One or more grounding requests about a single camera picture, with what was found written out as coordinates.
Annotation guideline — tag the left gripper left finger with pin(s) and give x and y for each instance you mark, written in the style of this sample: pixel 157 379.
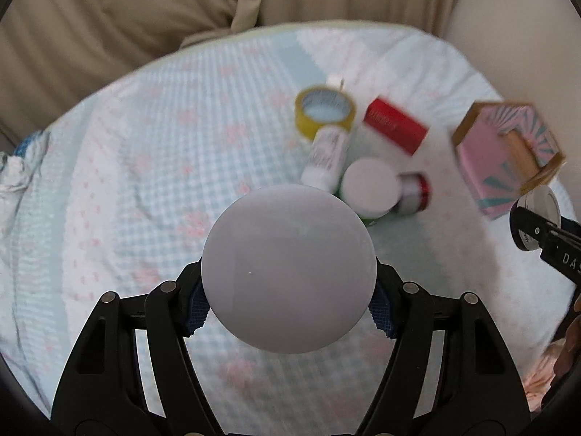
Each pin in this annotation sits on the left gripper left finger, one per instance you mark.
pixel 101 391

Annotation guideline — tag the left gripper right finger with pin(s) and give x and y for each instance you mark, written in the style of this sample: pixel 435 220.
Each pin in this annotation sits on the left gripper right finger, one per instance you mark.
pixel 450 372

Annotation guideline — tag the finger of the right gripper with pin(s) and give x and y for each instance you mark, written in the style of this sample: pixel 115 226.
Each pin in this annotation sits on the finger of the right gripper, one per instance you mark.
pixel 532 231

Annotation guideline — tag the pink patterned cardboard box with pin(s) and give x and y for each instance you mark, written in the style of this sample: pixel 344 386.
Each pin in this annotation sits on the pink patterned cardboard box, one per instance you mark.
pixel 505 150

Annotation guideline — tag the small red silver jar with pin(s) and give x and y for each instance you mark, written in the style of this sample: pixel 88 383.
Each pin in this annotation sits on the small red silver jar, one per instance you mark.
pixel 415 194

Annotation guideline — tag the red rectangular box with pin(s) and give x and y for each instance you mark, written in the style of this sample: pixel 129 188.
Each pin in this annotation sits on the red rectangular box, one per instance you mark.
pixel 395 125

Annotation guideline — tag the white lid green jar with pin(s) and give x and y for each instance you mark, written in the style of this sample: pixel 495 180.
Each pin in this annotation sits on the white lid green jar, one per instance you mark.
pixel 371 188

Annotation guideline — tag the white bottle with label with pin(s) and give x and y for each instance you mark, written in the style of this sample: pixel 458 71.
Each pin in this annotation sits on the white bottle with label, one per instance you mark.
pixel 326 160

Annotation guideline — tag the white round jar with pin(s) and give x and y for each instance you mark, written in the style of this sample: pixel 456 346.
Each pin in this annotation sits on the white round jar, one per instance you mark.
pixel 288 269

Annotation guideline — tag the yellow tape roll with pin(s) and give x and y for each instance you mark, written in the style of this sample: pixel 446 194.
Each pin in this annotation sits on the yellow tape roll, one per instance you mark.
pixel 319 106

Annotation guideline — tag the right hand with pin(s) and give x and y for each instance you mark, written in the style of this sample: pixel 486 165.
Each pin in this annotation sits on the right hand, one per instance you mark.
pixel 571 346

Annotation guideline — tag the light blue floral blanket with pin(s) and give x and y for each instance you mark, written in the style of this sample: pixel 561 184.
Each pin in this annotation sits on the light blue floral blanket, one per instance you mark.
pixel 135 176

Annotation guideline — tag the blue patterned small pack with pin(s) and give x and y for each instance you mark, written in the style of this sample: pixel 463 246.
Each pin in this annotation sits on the blue patterned small pack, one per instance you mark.
pixel 35 145

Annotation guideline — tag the beige curtain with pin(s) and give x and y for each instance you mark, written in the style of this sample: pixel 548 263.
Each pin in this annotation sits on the beige curtain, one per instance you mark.
pixel 56 52

